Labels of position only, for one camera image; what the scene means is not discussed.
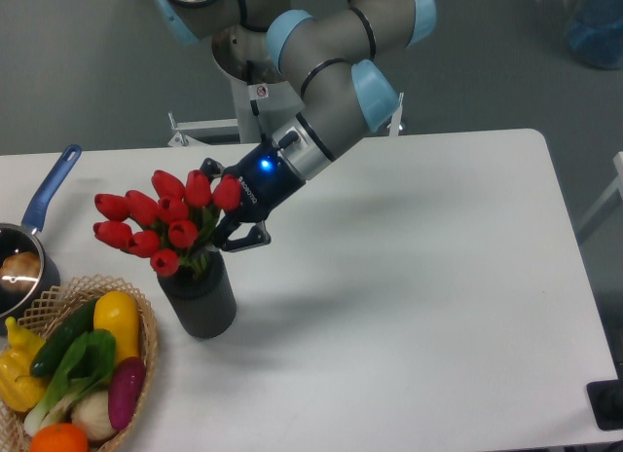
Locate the orange fruit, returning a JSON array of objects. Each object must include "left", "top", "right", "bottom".
[{"left": 29, "top": 423, "right": 89, "bottom": 452}]

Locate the black cable on pedestal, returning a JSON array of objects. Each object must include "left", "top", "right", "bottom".
[{"left": 245, "top": 60, "right": 268, "bottom": 143}]

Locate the white furniture leg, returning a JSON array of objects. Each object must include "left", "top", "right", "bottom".
[{"left": 575, "top": 152, "right": 622, "bottom": 245}]

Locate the yellow bell pepper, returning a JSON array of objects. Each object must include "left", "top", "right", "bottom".
[{"left": 1, "top": 317, "right": 48, "bottom": 413}]

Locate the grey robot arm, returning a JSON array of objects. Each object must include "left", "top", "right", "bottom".
[{"left": 154, "top": 0, "right": 437, "bottom": 252}]

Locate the red tulip bouquet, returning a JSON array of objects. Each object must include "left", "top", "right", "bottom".
[{"left": 93, "top": 169, "right": 242, "bottom": 281}]

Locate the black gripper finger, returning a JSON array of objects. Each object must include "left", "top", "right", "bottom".
[
  {"left": 200, "top": 158, "right": 226, "bottom": 182},
  {"left": 212, "top": 215, "right": 272, "bottom": 252}
]

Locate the white garlic bulb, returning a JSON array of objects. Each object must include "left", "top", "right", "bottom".
[{"left": 71, "top": 391, "right": 117, "bottom": 442}]

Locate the green cucumber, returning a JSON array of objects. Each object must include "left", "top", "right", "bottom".
[{"left": 30, "top": 298, "right": 98, "bottom": 378}]

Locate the blue-handled saucepan with lid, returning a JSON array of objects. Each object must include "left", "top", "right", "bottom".
[{"left": 1, "top": 144, "right": 82, "bottom": 322}]

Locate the purple eggplant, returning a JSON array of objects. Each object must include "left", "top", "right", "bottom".
[{"left": 108, "top": 357, "right": 146, "bottom": 432}]

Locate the green bok choy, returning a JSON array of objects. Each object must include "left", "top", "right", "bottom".
[{"left": 23, "top": 329, "right": 117, "bottom": 436}]

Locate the woven wicker basket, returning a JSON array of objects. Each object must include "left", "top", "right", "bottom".
[{"left": 17, "top": 275, "right": 159, "bottom": 452}]

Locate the dark grey ribbed vase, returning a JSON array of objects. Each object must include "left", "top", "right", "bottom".
[{"left": 158, "top": 250, "right": 238, "bottom": 339}]

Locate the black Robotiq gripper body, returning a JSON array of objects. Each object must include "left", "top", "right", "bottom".
[{"left": 224, "top": 141, "right": 306, "bottom": 223}]

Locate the blue bag on floor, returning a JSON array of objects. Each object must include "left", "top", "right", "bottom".
[{"left": 566, "top": 0, "right": 622, "bottom": 70}]

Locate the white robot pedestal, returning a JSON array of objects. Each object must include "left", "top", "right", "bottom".
[{"left": 173, "top": 11, "right": 413, "bottom": 160}]

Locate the black device at table edge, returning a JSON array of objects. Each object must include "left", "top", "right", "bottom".
[{"left": 586, "top": 380, "right": 622, "bottom": 431}]

